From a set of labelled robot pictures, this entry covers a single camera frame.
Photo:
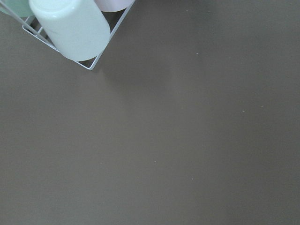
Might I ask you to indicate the white cup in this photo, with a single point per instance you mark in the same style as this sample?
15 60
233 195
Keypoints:
77 28

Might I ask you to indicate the pink cup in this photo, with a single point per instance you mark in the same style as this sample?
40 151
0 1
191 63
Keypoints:
113 5

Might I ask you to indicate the pale green cup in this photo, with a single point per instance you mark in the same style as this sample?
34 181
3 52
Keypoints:
20 7

